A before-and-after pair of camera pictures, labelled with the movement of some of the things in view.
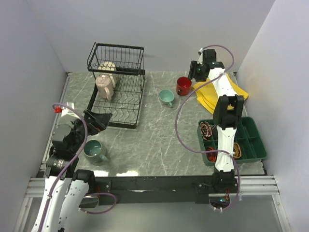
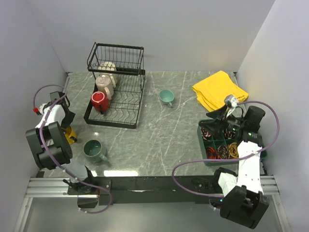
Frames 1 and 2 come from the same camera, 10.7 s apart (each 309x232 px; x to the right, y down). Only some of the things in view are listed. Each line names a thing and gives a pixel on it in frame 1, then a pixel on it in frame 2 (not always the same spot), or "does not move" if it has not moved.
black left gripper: x=99 y=121 to x=69 y=119
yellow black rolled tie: x=237 y=150 does not move
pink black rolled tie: x=205 y=130 does not move
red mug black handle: x=183 y=86 to x=99 y=103
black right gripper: x=193 y=65 to x=220 y=119
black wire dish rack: x=124 y=103 does not move
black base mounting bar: x=109 y=191 does not move
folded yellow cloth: x=207 y=94 does not move
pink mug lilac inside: x=104 y=88 does not move
